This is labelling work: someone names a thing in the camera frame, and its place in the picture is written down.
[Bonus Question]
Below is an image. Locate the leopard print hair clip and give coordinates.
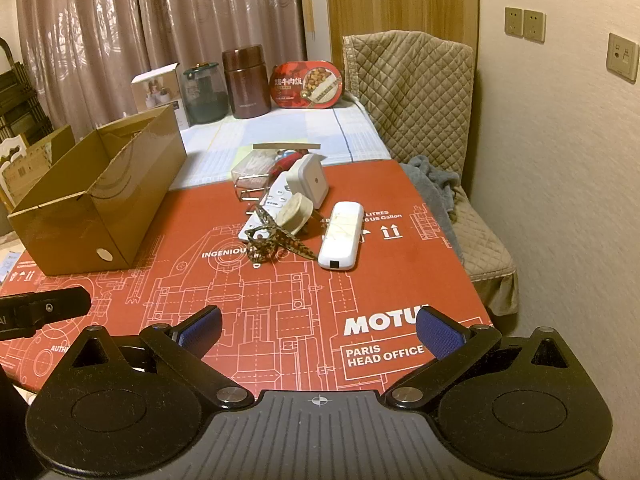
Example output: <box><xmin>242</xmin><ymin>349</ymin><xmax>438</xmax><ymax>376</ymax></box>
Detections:
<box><xmin>247</xmin><ymin>202</ymin><xmax>318</xmax><ymax>266</ymax></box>

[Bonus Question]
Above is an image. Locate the brown thermos flask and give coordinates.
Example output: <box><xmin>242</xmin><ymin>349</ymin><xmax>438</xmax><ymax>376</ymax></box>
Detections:
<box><xmin>221</xmin><ymin>45</ymin><xmax>272</xmax><ymax>120</ymax></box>

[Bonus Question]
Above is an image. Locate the white power bank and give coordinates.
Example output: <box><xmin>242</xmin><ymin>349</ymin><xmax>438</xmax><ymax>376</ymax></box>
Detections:
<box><xmin>318</xmin><ymin>201</ymin><xmax>365</xmax><ymax>271</ymax></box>

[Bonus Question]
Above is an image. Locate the white ornate chair back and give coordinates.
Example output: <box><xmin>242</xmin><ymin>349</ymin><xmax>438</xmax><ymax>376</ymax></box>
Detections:
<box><xmin>0</xmin><ymin>135</ymin><xmax>26</xmax><ymax>171</ymax></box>

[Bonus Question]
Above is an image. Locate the large beige wall plate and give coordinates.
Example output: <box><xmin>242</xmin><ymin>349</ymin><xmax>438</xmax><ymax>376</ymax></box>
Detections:
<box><xmin>606</xmin><ymin>32</ymin><xmax>640</xmax><ymax>83</ymax></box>

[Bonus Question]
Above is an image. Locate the white square device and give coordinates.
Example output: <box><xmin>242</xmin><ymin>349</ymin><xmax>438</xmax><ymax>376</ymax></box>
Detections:
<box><xmin>292</xmin><ymin>153</ymin><xmax>330</xmax><ymax>209</ymax></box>

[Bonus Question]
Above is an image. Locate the round beige disc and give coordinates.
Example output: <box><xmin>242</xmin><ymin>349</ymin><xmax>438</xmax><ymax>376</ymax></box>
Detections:
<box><xmin>276</xmin><ymin>194</ymin><xmax>313</xmax><ymax>235</ymax></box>

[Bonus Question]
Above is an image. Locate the green glass jar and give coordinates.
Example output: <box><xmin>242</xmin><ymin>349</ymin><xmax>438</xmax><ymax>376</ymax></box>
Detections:
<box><xmin>182</xmin><ymin>61</ymin><xmax>226</xmax><ymax>125</ymax></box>

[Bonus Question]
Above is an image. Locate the beige wall socket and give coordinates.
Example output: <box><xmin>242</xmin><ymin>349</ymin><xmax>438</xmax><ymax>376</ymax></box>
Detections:
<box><xmin>504</xmin><ymin>6</ymin><xmax>524</xmax><ymax>37</ymax></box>
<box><xmin>522</xmin><ymin>9</ymin><xmax>547</xmax><ymax>41</ymax></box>

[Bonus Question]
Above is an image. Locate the red printed cardboard sheet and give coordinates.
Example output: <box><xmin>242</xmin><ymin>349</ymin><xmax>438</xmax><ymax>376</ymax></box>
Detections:
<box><xmin>0</xmin><ymin>160</ymin><xmax>496</xmax><ymax>401</ymax></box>

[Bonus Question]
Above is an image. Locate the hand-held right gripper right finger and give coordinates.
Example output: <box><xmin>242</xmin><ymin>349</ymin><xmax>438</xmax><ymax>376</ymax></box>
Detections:
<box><xmin>385</xmin><ymin>307</ymin><xmax>576</xmax><ymax>411</ymax></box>

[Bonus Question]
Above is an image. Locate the grey cloth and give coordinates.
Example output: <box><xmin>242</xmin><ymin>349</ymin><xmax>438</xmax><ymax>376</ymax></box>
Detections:
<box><xmin>400</xmin><ymin>155</ymin><xmax>468</xmax><ymax>266</ymax></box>

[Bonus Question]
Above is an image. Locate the red oval food container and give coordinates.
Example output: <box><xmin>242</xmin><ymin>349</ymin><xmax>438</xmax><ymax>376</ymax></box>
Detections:
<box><xmin>271</xmin><ymin>60</ymin><xmax>347</xmax><ymax>111</ymax></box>

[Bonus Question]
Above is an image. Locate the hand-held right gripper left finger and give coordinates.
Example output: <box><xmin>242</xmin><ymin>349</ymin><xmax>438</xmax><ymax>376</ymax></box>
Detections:
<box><xmin>65</xmin><ymin>305</ymin><xmax>254</xmax><ymax>411</ymax></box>

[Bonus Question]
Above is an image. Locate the colourful printed box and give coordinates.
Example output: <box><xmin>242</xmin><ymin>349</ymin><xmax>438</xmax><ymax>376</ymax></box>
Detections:
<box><xmin>0</xmin><ymin>247</ymin><xmax>21</xmax><ymax>286</ymax></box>

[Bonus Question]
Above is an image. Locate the patterned pink curtain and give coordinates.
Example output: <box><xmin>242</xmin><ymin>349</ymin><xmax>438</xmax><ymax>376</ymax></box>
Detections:
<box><xmin>15</xmin><ymin>0</ymin><xmax>306</xmax><ymax>131</ymax></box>

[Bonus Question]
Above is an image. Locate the bag of cotton swabs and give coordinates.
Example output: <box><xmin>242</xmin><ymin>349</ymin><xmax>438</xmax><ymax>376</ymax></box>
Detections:
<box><xmin>231</xmin><ymin>152</ymin><xmax>281</xmax><ymax>186</ymax></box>

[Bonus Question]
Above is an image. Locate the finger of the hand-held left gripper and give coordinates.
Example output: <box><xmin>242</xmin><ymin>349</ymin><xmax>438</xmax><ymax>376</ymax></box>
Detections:
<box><xmin>0</xmin><ymin>287</ymin><xmax>92</xmax><ymax>322</ymax></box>

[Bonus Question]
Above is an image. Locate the white product box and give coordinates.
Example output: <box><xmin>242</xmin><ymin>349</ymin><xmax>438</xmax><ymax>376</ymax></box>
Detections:
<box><xmin>131</xmin><ymin>63</ymin><xmax>191</xmax><ymax>128</ymax></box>

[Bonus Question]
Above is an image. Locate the brown cardboard carton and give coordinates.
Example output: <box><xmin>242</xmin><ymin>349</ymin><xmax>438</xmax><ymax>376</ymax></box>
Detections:
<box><xmin>0</xmin><ymin>125</ymin><xmax>76</xmax><ymax>201</ymax></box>

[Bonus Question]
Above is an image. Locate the chair with quilted cover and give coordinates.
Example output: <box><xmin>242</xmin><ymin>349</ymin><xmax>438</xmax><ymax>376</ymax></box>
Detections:
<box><xmin>342</xmin><ymin>32</ymin><xmax>518</xmax><ymax>316</ymax></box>

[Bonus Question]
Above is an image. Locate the brown cardboard box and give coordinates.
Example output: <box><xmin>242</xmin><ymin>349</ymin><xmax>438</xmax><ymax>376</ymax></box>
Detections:
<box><xmin>7</xmin><ymin>105</ymin><xmax>188</xmax><ymax>277</ymax></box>

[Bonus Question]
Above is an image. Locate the red blue cat toy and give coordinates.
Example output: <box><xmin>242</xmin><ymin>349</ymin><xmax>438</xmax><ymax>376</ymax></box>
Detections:
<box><xmin>272</xmin><ymin>150</ymin><xmax>306</xmax><ymax>173</ymax></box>

